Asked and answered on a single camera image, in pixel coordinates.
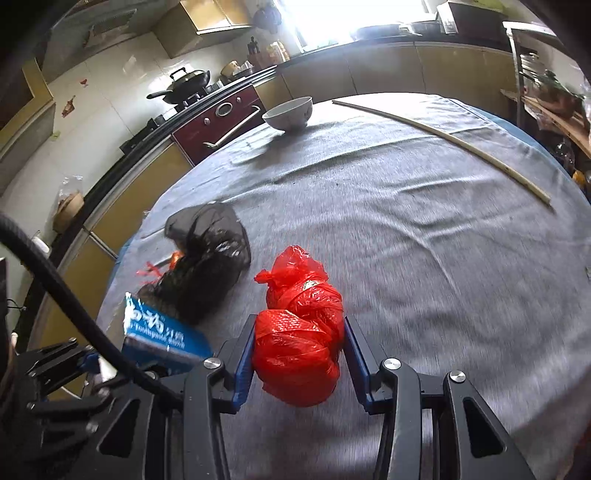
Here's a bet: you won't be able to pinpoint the gas stove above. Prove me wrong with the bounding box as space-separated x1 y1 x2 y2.
173 85 241 114

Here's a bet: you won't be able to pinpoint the yellow cabinet beside hood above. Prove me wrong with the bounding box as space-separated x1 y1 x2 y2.
152 0 259 58

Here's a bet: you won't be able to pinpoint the grey tablecloth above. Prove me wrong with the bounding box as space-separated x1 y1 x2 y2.
95 92 591 480

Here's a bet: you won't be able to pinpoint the stack of white plates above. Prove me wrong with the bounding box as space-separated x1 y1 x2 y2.
519 52 543 81

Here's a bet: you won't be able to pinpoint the wooden shelf board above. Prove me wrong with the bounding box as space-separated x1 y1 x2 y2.
501 88 591 160

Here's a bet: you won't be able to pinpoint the maroon built-in oven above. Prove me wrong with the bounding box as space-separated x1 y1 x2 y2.
171 84 264 166

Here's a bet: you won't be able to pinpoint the clay pot in plastic bag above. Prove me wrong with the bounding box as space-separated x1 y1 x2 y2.
52 175 86 234

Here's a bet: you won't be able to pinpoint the yellow corner wall cabinet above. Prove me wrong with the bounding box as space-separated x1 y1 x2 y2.
0 58 56 195

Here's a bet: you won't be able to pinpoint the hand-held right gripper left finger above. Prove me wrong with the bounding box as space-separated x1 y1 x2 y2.
90 314 258 480

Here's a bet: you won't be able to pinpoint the long thin wooden stick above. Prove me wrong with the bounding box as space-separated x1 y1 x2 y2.
331 99 552 206

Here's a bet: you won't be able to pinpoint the blue toothpaste box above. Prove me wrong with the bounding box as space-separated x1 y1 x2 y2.
121 292 214 377

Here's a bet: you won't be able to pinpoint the red plastic bag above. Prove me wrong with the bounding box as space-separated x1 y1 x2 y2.
252 244 346 408

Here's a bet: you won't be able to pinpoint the yellow base cabinets under window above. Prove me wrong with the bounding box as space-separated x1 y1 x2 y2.
256 41 518 112

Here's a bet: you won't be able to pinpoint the kitchen window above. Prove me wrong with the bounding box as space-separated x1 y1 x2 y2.
277 0 439 51

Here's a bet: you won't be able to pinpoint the black wok with lid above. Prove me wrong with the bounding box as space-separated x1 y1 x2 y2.
147 67 211 104

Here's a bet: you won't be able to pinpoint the yellow side base cabinets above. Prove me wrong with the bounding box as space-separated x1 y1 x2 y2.
28 74 287 402

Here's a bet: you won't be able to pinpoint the range hood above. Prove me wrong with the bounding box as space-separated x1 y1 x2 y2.
44 0 185 81

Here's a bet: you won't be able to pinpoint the wide metal basin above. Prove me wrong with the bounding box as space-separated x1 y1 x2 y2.
353 23 407 40

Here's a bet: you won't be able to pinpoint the microwave oven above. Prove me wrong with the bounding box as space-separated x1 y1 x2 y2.
436 0 513 38

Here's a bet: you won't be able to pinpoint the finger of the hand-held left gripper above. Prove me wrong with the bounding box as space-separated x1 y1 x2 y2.
25 382 122 445
16 338 101 378

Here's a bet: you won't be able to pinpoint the black cable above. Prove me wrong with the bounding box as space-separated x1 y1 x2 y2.
0 212 185 409

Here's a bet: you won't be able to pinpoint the black translucent plastic bag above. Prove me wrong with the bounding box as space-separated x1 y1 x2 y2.
136 202 252 324

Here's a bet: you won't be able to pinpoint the red orange plastic wrapper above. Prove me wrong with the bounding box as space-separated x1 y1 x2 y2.
136 251 183 287

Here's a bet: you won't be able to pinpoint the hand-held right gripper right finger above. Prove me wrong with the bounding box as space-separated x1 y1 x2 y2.
343 316 539 480

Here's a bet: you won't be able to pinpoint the dark hanging wall item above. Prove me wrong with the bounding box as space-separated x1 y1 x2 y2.
253 2 282 34

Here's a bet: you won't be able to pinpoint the black kitchen countertop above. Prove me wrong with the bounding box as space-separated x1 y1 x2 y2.
9 32 513 352

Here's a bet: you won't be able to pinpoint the small dark frying pan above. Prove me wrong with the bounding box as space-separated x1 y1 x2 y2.
221 60 257 81

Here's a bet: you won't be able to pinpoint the metal storage rack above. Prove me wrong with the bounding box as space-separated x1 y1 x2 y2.
503 21 591 153

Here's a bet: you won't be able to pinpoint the white ceramic bowl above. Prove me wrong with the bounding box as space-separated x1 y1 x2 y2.
262 96 314 132

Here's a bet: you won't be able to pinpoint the steel pot with lid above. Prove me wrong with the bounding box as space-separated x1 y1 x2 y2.
538 69 587 116

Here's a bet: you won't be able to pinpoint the deep metal basin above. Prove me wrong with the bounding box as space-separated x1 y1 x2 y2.
406 19 439 37

